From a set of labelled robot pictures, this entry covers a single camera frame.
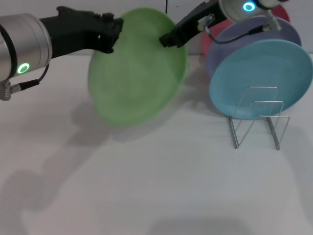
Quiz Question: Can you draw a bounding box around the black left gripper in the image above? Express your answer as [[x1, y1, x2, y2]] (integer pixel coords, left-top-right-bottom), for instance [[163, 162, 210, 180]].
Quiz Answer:
[[39, 5, 124, 60]]

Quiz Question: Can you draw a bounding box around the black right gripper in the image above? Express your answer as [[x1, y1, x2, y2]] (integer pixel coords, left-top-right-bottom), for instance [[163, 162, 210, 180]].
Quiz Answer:
[[158, 0, 228, 48]]

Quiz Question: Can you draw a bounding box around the green plastic plate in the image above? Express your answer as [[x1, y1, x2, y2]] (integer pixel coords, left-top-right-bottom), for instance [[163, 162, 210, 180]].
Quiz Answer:
[[88, 7, 190, 127]]

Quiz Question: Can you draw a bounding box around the red plastic plate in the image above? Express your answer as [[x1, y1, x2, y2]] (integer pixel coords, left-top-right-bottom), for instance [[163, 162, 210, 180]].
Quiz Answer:
[[201, 4, 291, 57]]

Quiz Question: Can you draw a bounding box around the purple plastic plate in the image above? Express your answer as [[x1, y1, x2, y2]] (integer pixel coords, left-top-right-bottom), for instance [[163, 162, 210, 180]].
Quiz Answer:
[[205, 15, 302, 79]]

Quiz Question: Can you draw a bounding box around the light blue plastic plate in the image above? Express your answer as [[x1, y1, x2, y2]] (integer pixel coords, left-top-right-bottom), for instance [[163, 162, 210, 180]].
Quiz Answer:
[[209, 38, 313, 120]]

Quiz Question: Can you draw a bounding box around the right arm cable with plug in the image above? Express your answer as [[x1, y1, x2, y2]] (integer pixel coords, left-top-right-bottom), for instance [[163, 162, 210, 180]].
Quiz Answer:
[[204, 10, 281, 45]]

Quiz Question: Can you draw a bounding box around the arm cable with plug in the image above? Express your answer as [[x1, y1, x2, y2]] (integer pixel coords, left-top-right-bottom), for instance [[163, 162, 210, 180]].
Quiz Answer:
[[204, 10, 281, 45], [0, 64, 50, 101]]

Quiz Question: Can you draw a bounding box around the left arm cable with plug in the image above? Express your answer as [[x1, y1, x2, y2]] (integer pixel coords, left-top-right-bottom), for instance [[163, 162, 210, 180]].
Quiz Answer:
[[0, 64, 50, 101]]

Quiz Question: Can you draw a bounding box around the silver wire plate rack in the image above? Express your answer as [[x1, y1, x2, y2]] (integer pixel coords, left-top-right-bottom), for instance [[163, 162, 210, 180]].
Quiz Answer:
[[228, 86, 291, 150]]

